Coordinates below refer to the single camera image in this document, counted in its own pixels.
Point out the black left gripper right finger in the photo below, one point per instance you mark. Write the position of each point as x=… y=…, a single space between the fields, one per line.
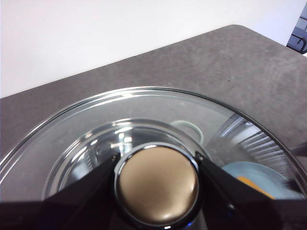
x=239 y=210

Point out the blue round plate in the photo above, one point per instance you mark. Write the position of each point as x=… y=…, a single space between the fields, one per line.
x=254 y=171

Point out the yellow corn cob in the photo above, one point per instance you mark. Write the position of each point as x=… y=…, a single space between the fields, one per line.
x=251 y=183

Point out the glass lid with green knob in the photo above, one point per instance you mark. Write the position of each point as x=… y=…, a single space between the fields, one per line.
x=158 y=182

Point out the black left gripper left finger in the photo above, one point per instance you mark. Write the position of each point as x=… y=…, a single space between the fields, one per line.
x=72 y=213

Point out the dark background equipment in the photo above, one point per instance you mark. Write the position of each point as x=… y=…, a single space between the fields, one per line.
x=297 y=36

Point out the pale green electric steamer pot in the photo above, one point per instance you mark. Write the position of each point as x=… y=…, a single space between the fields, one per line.
x=189 y=127

